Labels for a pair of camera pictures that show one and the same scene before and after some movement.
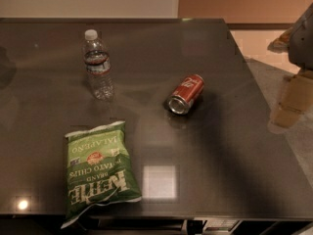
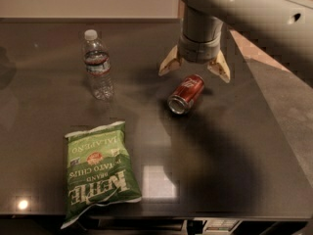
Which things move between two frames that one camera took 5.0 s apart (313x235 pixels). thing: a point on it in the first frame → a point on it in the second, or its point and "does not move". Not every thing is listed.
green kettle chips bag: [99, 169] does not move
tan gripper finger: [296, 98] → [171, 62]
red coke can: [185, 93] does not move
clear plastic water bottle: [97, 62] does not move
